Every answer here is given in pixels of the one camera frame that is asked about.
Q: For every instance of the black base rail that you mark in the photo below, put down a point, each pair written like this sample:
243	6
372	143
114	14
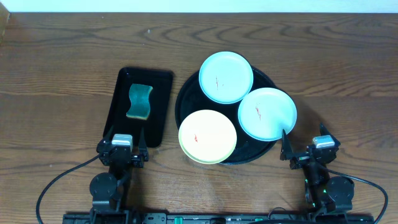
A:
162	218

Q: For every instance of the yellow plate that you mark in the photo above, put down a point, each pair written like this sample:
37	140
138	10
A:
207	137

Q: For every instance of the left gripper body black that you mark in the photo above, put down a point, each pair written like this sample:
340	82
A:
104	155

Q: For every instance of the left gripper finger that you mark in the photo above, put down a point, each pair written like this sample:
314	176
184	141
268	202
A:
142	146
107	137

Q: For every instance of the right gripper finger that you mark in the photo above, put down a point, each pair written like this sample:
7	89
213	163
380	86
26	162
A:
286	149
324	131

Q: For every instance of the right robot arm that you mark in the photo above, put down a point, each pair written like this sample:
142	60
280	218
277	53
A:
327	195

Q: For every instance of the green yellow sponge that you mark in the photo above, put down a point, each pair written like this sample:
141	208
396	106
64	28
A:
140	103

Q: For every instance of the black round tray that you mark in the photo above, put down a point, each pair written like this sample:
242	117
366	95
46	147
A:
191	99

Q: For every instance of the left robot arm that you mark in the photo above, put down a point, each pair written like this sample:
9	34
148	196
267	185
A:
109	189

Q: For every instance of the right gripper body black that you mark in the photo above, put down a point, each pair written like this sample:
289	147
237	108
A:
301	160

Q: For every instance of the light blue plate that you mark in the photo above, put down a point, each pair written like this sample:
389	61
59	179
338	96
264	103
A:
226	77
265	113

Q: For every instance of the black rectangular tray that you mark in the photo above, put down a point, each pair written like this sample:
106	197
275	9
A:
161	81

